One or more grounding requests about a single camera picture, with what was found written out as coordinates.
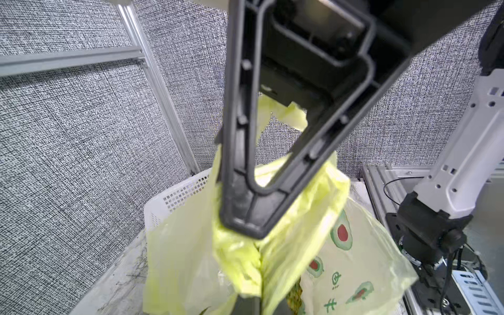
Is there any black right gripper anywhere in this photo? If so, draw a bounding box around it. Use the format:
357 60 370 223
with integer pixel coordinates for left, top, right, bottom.
259 1 486 114

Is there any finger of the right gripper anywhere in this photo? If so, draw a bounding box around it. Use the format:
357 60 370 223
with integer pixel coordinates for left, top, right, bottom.
216 1 276 236
248 55 410 240

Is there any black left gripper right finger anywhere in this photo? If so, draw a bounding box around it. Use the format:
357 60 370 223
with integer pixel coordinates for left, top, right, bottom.
273 299 293 315

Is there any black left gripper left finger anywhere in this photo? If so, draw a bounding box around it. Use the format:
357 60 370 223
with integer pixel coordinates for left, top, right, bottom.
231 295 261 315

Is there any yellow-green plastic bag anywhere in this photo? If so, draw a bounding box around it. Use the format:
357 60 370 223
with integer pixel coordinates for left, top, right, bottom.
142 94 418 315

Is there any pineapple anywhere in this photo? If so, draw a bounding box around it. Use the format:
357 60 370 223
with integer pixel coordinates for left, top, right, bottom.
286 280 306 314

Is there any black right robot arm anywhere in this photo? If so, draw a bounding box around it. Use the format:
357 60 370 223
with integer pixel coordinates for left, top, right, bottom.
216 1 503 266

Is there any white plastic basket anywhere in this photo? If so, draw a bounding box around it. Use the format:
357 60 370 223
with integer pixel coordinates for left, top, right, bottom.
144 169 211 231

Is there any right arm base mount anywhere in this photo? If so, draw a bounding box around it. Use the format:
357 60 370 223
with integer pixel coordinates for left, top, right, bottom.
397 235 489 315

